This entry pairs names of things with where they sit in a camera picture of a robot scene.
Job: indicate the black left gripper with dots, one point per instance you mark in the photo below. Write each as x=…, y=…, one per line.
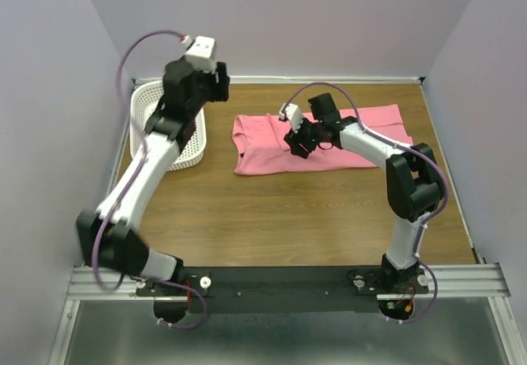
x=222, y=81

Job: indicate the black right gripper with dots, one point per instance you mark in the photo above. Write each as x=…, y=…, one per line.
x=296, y=143

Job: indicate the white perforated plastic basket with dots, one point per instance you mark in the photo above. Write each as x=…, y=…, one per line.
x=191, y=137

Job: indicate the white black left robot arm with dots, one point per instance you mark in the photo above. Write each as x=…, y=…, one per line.
x=109, y=236

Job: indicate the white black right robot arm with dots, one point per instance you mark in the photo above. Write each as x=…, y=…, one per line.
x=415, y=185

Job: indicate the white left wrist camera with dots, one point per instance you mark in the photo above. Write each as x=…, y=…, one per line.
x=200, y=52

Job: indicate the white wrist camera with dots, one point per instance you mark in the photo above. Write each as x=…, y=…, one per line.
x=292, y=114
x=200, y=52

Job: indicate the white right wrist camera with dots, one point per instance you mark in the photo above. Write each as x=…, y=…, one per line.
x=292, y=114

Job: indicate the aluminium frame rail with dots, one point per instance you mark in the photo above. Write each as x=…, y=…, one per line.
x=444, y=281

